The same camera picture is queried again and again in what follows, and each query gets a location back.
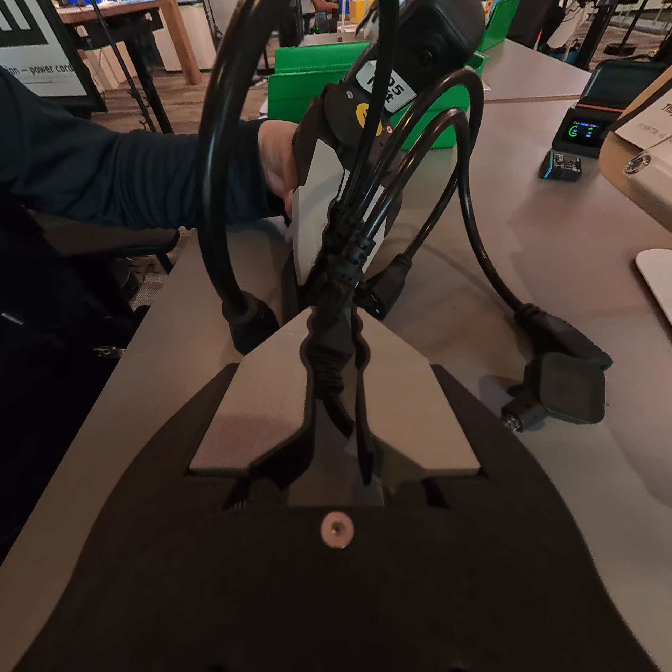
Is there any wooden desk with black legs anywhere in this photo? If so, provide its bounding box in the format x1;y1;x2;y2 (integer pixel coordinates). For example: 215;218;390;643
58;2;174;134

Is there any wooden post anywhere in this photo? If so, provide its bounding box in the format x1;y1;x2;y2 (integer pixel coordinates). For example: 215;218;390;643
157;0;203;86

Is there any black square plug adapter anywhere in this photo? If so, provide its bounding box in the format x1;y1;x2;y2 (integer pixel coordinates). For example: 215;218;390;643
501;352;608;434

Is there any small black battery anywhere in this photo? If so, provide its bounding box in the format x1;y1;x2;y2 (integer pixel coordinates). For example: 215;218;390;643
538;149;583;183

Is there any white rounded device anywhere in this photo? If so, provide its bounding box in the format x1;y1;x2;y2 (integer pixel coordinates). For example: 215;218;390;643
635;249;672;326

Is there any person's left forearm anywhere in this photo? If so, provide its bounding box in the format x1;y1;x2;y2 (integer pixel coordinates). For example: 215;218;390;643
0;68;274;232

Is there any black power cord with connector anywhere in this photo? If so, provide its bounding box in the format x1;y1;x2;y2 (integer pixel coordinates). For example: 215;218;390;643
341;107;470;322

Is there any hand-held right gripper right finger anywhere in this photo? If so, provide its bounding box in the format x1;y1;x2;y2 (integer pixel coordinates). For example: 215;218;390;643
351;309;482;488

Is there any black and white marker sign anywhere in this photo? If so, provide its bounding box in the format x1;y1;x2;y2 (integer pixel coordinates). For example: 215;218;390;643
0;0;108;113

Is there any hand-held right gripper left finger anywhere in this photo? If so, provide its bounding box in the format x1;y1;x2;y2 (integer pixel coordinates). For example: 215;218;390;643
188;307;317;490

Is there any white cabinet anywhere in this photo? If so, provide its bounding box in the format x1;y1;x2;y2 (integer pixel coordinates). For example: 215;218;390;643
155;5;216;71

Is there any person's left hand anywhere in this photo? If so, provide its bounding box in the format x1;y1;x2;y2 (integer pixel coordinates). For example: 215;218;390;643
257;121;301;217

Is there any white printed paper sheet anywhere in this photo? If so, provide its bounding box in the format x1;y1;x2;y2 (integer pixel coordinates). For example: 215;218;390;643
614;84;672;158

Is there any black office chair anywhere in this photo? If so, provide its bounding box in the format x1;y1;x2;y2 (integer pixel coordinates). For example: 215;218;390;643
26;210;179;316

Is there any wooden clipboard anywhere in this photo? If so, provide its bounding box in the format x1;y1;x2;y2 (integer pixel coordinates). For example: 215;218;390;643
598;68;672;232

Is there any large green plastic bin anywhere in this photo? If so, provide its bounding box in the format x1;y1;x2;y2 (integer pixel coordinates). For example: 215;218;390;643
268;42;468;153

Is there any black power cord with plug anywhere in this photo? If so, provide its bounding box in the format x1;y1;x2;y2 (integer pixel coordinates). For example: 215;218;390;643
336;67;613;371

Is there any black label printer with display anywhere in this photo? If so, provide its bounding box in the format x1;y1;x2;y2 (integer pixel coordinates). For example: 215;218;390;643
551;59;669;158

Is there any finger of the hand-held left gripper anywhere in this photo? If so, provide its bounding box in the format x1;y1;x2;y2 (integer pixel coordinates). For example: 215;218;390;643
286;142;345;288
361;178;405;275

